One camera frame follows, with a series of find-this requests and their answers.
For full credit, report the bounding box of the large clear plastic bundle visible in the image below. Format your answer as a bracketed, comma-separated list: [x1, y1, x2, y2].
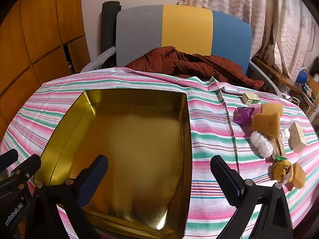
[250, 130, 274, 158]

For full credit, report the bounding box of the black rolled mat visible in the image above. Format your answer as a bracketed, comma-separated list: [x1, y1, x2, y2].
[101, 1, 122, 55]

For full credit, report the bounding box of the brown padded jacket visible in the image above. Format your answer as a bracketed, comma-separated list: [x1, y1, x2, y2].
[125, 46, 265, 90]

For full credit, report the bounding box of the purple snack packet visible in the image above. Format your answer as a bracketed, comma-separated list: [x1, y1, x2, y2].
[233, 107, 255, 125]

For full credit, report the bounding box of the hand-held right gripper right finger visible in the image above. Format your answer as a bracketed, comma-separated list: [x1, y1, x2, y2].
[210, 155, 294, 239]

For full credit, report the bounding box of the large yellow sponge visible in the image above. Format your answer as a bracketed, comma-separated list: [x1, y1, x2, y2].
[251, 112, 281, 139]

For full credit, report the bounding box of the wooden side table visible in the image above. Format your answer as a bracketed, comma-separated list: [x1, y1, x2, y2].
[252, 56, 303, 92]

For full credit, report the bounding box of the grey yellow blue chair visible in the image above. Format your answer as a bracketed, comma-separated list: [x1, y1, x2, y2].
[115, 4, 282, 97]

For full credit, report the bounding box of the yellow snack packet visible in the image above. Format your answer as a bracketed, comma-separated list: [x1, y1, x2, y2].
[272, 156, 294, 183]

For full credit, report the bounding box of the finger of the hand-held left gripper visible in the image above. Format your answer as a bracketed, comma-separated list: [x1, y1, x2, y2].
[0, 149, 19, 171]
[0, 154, 42, 198]

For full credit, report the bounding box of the cream cardboard box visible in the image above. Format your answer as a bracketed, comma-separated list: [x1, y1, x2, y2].
[288, 121, 307, 153]

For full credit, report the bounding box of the clear snack bar packet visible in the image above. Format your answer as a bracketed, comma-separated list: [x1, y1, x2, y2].
[270, 138, 286, 158]

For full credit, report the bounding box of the small yellow sponge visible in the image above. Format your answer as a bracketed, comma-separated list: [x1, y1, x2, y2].
[260, 103, 284, 117]

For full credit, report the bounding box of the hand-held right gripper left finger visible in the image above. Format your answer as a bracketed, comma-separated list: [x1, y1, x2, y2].
[27, 154, 109, 239]

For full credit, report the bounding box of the small clear plastic bundle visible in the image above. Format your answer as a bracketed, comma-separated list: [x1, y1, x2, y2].
[279, 127, 291, 141]

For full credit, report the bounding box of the pink green striped tablecloth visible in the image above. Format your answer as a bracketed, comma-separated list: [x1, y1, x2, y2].
[0, 67, 319, 239]

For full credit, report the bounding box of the gold metal tin box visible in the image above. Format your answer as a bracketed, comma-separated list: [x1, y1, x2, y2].
[34, 88, 192, 237]

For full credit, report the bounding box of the printed paper bag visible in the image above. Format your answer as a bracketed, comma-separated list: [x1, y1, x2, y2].
[263, 38, 281, 65]

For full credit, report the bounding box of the small green box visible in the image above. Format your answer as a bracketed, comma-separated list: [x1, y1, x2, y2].
[242, 92, 261, 104]

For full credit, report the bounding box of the yellow sponge block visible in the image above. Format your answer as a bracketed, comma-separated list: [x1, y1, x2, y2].
[291, 163, 306, 189]

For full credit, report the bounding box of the blue round appliance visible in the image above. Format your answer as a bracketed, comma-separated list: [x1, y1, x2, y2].
[295, 68, 309, 84]

